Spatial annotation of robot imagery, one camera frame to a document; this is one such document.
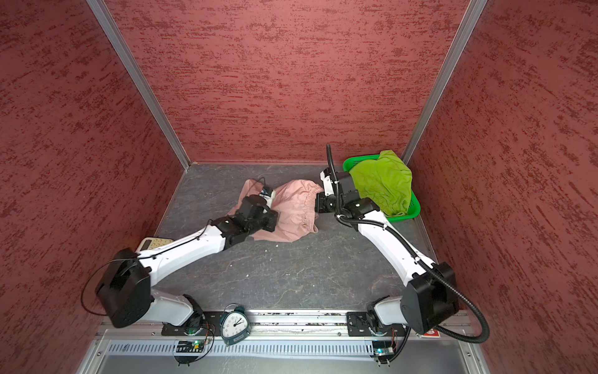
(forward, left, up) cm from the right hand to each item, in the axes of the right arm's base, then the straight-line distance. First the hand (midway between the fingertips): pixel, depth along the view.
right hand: (313, 204), depth 81 cm
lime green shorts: (+24, -37, -16) cm, 47 cm away
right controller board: (-42, -20, -20) cm, 51 cm away
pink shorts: (0, +6, +2) cm, 6 cm away
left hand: (-1, +14, -7) cm, 15 cm away
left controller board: (-40, +42, -23) cm, 62 cm away
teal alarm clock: (-34, +26, -15) cm, 46 cm away
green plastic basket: (+7, -44, -13) cm, 47 cm away
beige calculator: (-5, +65, -17) cm, 67 cm away
